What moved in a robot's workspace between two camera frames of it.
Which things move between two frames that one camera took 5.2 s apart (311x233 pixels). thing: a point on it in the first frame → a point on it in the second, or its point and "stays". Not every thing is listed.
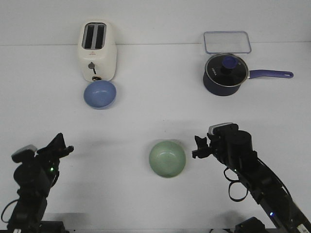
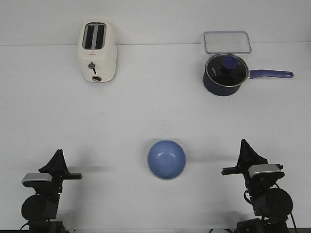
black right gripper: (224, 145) → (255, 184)
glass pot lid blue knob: (227, 70) stays
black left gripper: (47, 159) → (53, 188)
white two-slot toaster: (97, 45) stays
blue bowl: (100, 94) → (166, 159)
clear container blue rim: (227, 42) stays
